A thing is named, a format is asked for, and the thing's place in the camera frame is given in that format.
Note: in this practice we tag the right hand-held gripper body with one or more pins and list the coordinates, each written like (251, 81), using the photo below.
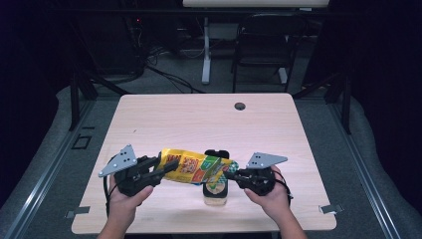
(260, 181)

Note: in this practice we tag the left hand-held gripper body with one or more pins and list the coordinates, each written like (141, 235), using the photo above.
(132, 179)

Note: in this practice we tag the black metal stand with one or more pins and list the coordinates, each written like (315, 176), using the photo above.
(74, 99)
(346, 106)

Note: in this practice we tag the person's right hand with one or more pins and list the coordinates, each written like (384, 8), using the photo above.
(275, 202)

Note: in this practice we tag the black folding chair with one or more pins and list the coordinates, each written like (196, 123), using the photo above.
(265, 43)

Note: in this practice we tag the person's left hand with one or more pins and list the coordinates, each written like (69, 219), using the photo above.
(122, 205)

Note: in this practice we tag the grey tape strip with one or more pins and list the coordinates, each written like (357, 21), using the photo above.
(330, 209)
(78, 211)

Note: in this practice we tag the white desk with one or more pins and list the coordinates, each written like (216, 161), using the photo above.
(255, 3)

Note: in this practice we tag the glass jar with black lid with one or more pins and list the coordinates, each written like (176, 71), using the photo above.
(215, 199)

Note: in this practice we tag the aluminium floor rail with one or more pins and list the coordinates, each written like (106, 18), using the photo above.
(43, 176)
(361, 172)

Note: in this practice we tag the yellow seasoning pouch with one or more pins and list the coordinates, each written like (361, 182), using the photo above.
(192, 166)

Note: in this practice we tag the dark computer tower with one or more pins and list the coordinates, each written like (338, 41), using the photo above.
(109, 43)

